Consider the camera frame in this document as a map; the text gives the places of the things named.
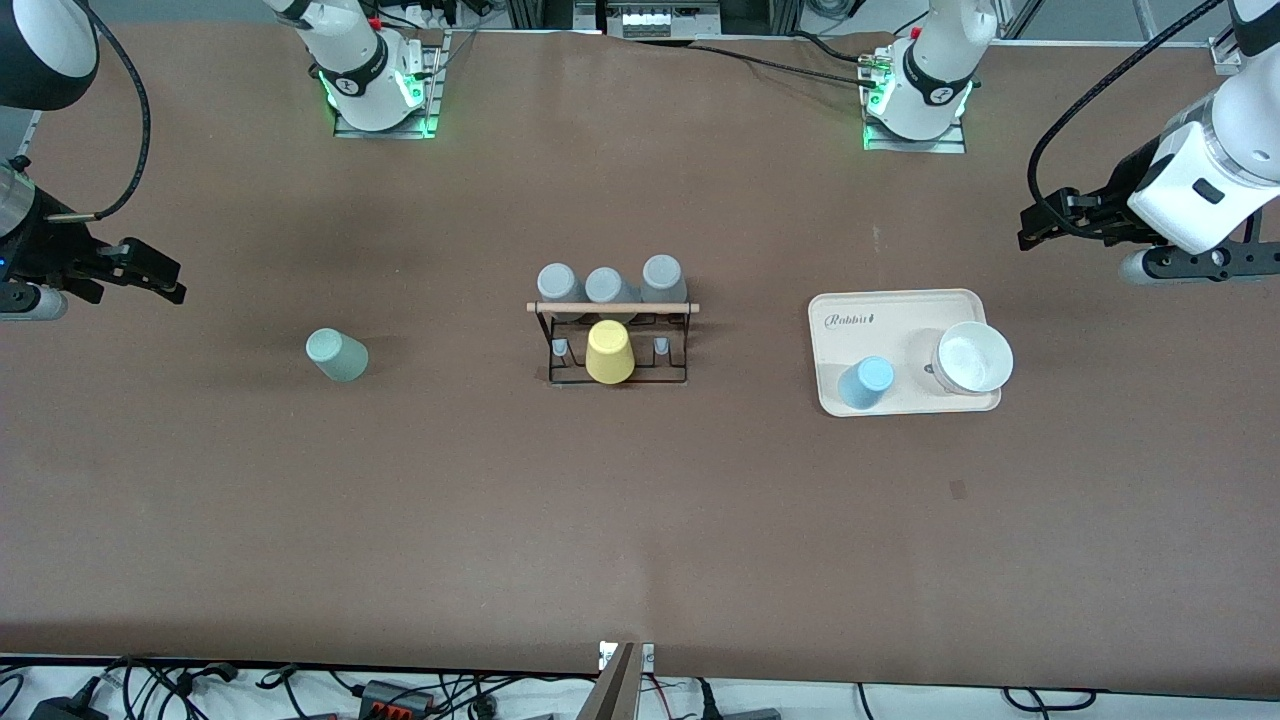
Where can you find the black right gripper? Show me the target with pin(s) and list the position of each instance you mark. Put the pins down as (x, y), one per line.
(42, 250)

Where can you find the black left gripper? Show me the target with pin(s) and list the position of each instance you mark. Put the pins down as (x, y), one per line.
(1128, 187)

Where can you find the pale green cup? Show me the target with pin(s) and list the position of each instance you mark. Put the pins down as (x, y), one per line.
(338, 355)

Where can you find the light blue cup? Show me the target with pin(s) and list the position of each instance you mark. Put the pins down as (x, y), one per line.
(865, 385)

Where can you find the white bowl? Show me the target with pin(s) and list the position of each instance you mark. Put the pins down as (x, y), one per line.
(975, 358)

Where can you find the cream plastic tray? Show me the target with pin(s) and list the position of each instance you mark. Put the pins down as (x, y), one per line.
(870, 335)

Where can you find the grey cup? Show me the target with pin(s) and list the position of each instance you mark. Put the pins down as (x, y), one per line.
(558, 282)
(663, 275)
(606, 285)

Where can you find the black power adapter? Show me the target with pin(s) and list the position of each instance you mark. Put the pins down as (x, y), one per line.
(70, 712)

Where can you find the white power strip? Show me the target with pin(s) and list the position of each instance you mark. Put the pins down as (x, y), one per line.
(650, 20)

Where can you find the yellow cup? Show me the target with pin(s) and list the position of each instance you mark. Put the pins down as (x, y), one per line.
(610, 352)

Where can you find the black and red device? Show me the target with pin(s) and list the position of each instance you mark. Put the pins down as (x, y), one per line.
(395, 700)

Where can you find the brown table cover sheet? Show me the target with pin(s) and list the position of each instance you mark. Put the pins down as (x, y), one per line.
(640, 520)

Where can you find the small white tag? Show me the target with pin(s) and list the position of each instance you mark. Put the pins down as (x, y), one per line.
(648, 657)

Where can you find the wooden plank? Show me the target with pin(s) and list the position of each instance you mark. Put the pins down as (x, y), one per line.
(612, 695)

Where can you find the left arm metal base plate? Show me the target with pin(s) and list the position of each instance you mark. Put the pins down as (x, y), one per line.
(945, 145)

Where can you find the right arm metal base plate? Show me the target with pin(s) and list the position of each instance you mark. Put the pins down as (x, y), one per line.
(432, 80)

